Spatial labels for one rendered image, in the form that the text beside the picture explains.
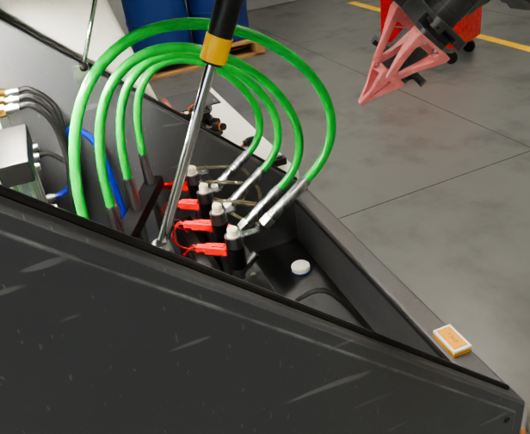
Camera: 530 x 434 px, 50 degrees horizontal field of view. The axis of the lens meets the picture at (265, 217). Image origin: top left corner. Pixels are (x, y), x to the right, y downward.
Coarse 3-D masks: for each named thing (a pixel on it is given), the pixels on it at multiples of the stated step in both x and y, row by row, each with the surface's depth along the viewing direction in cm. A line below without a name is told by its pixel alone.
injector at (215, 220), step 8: (224, 208) 94; (216, 216) 92; (224, 216) 93; (216, 224) 93; (224, 224) 93; (216, 232) 94; (224, 232) 94; (216, 240) 95; (224, 240) 95; (224, 256) 97; (224, 264) 98
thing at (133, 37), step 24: (168, 24) 68; (192, 24) 69; (120, 48) 68; (288, 48) 76; (96, 72) 68; (312, 72) 78; (72, 120) 70; (72, 144) 71; (72, 168) 72; (312, 168) 86; (72, 192) 74
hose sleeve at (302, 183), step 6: (300, 180) 86; (306, 180) 86; (294, 186) 86; (300, 186) 86; (306, 186) 86; (288, 192) 87; (294, 192) 86; (300, 192) 86; (282, 198) 87; (288, 198) 86; (294, 198) 87; (276, 204) 87; (282, 204) 87; (288, 204) 87; (270, 210) 87; (276, 210) 87; (282, 210) 87; (270, 216) 87; (276, 216) 87
